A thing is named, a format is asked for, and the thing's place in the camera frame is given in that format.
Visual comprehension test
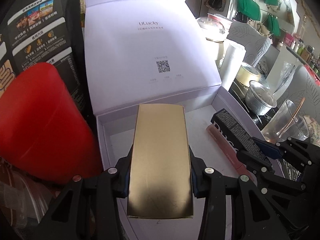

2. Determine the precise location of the wooden spoon in mug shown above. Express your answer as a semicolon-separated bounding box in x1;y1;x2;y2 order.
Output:
278;97;305;138

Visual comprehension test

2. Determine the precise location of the floral cushion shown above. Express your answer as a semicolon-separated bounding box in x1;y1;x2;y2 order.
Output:
304;115;320;147

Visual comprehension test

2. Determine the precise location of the black cosmetic box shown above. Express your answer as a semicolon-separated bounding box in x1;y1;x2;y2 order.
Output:
211;109;272;168

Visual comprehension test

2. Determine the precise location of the metal bowl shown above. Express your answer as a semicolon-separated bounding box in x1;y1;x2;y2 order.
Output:
245;80;277;116

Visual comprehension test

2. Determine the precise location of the glass mug with cartoon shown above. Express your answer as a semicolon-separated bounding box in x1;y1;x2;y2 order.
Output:
261;99;309;144

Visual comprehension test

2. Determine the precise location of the white lidded pot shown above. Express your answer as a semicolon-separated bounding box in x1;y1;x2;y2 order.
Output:
196;17;227;43

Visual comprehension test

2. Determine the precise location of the green tote bag lower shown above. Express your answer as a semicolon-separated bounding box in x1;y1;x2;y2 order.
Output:
265;15;280;36

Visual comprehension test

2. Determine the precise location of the black snack pouch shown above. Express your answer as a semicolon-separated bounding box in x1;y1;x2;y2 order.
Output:
1;0;84;109

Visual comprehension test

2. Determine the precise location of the gold rectangular box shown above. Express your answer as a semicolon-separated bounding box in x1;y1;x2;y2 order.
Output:
127;103;193;219

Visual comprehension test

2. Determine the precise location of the red plastic canister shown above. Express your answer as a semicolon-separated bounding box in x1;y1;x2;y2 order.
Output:
1;63;103;184

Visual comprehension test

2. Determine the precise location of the white open gift box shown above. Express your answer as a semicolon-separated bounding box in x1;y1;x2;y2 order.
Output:
82;0;286;240

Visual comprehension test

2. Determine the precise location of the white tall cylinder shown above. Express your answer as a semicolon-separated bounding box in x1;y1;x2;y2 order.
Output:
219;39;246;90

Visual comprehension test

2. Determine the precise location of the masking tape roll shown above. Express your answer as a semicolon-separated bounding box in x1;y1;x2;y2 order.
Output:
235;62;261;87

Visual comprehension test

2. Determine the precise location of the grey leaf pattern chair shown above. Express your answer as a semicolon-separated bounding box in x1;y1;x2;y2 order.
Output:
275;66;320;122

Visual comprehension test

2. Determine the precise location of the grey far chair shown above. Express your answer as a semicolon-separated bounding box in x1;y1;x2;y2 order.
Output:
227;21;272;67

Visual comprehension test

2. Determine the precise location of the pink lipstick tube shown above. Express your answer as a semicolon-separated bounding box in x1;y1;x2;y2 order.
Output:
206;124;254;181

